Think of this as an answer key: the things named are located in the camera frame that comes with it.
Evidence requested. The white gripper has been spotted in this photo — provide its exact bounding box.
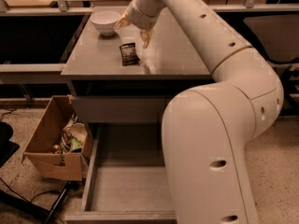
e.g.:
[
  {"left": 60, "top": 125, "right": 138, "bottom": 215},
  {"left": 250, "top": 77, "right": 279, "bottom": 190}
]
[{"left": 114, "top": 0, "right": 162, "bottom": 49}]

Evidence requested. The black rxbar chocolate wrapper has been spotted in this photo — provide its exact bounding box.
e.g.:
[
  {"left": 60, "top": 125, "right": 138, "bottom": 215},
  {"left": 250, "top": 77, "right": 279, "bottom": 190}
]
[{"left": 120, "top": 43, "right": 140, "bottom": 66}]

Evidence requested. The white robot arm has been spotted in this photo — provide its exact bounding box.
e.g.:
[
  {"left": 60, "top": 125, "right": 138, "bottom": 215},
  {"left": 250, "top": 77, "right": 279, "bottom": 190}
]
[{"left": 117, "top": 0, "right": 283, "bottom": 224}]

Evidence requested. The grey drawer cabinet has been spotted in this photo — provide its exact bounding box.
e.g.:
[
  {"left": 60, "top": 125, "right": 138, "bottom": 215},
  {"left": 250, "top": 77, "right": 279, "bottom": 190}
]
[{"left": 61, "top": 6, "right": 219, "bottom": 224}]

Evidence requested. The closed grey top drawer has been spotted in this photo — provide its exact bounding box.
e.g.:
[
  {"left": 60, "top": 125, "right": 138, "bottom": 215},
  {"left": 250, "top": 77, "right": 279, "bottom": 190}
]
[{"left": 71, "top": 96, "right": 169, "bottom": 123}]

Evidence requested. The open grey middle drawer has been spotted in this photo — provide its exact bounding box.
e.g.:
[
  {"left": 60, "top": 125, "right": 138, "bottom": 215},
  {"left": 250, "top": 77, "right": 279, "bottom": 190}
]
[{"left": 65, "top": 123, "right": 177, "bottom": 224}]

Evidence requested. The white ceramic bowl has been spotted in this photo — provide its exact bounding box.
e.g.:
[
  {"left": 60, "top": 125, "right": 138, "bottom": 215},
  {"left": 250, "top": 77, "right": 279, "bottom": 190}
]
[{"left": 91, "top": 11, "right": 121, "bottom": 35}]

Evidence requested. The green packet in box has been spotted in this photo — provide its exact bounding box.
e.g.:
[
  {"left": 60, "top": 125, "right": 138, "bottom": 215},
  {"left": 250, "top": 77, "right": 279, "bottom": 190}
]
[{"left": 70, "top": 137, "right": 82, "bottom": 152}]

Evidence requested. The cardboard box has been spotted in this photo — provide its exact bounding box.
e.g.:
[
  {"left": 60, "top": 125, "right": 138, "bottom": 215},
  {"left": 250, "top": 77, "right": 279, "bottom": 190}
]
[{"left": 24, "top": 96, "right": 93, "bottom": 181}]

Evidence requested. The black table leg right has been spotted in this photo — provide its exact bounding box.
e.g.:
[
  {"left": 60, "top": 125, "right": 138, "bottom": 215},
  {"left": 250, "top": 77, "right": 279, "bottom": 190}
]
[{"left": 279, "top": 63, "right": 299, "bottom": 116}]

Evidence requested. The black chair edge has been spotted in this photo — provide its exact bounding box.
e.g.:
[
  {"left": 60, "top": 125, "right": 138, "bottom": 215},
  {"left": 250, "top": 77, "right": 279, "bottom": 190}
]
[{"left": 0, "top": 122, "right": 20, "bottom": 167}]

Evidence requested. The black stand base left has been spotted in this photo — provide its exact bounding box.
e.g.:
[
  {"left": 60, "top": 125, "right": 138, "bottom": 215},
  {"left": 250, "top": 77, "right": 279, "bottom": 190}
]
[{"left": 0, "top": 181, "right": 78, "bottom": 224}]

